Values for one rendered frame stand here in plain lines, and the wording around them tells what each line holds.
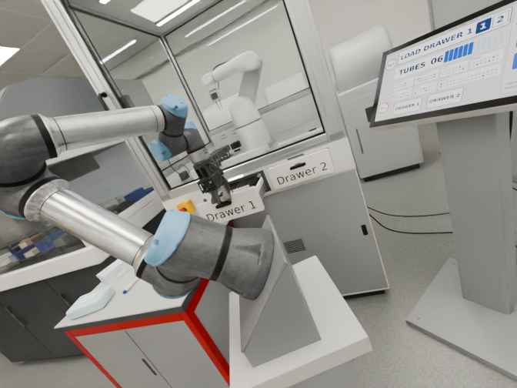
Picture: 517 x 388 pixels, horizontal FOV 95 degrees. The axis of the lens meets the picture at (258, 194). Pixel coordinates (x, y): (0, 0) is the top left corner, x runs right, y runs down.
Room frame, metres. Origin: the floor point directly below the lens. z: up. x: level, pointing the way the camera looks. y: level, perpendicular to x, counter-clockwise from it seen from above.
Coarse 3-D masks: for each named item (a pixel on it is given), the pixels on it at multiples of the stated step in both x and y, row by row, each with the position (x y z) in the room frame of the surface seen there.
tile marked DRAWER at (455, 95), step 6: (450, 90) 0.71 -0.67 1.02; (456, 90) 0.69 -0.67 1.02; (462, 90) 0.68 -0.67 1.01; (432, 96) 0.75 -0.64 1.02; (438, 96) 0.73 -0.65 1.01; (444, 96) 0.72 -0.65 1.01; (450, 96) 0.70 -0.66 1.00; (456, 96) 0.68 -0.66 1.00; (432, 102) 0.74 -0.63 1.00; (438, 102) 0.72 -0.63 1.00; (444, 102) 0.71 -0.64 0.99; (450, 102) 0.69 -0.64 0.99; (456, 102) 0.68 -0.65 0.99; (426, 108) 0.75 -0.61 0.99
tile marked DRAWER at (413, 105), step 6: (396, 102) 0.86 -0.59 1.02; (402, 102) 0.83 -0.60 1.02; (408, 102) 0.81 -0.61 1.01; (414, 102) 0.79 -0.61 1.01; (420, 102) 0.78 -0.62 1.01; (396, 108) 0.85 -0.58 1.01; (402, 108) 0.82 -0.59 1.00; (408, 108) 0.81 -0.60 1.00; (414, 108) 0.79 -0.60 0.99; (420, 108) 0.77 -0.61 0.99; (396, 114) 0.84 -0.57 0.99
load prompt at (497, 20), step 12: (504, 12) 0.68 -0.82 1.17; (468, 24) 0.75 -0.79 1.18; (480, 24) 0.72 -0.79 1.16; (492, 24) 0.69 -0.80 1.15; (504, 24) 0.66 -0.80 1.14; (444, 36) 0.80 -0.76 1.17; (456, 36) 0.77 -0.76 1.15; (468, 36) 0.74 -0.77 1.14; (408, 48) 0.91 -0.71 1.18; (420, 48) 0.86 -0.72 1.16; (432, 48) 0.82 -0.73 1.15; (408, 60) 0.89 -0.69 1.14
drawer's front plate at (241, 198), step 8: (240, 192) 0.94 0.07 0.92; (248, 192) 0.93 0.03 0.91; (256, 192) 0.92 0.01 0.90; (224, 200) 0.97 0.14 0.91; (232, 200) 0.96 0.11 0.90; (240, 200) 0.95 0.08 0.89; (248, 200) 0.94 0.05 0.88; (256, 200) 0.93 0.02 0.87; (200, 208) 1.01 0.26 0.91; (208, 208) 1.00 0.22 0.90; (224, 208) 0.98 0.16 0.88; (232, 208) 0.97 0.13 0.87; (240, 208) 0.95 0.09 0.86; (248, 208) 0.94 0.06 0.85; (256, 208) 0.93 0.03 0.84; (264, 208) 0.93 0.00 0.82; (208, 216) 1.01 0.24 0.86; (232, 216) 0.97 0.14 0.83; (240, 216) 0.96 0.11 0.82
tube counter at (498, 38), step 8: (496, 32) 0.67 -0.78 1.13; (504, 32) 0.65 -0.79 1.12; (480, 40) 0.70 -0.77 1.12; (488, 40) 0.68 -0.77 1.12; (496, 40) 0.66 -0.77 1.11; (504, 40) 0.65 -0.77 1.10; (456, 48) 0.75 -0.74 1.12; (464, 48) 0.73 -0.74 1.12; (472, 48) 0.71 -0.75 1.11; (480, 48) 0.69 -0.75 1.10; (488, 48) 0.67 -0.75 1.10; (432, 56) 0.81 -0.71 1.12; (440, 56) 0.79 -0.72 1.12; (448, 56) 0.76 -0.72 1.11; (456, 56) 0.74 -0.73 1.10; (464, 56) 0.72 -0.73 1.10; (432, 64) 0.80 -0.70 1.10; (440, 64) 0.77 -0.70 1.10
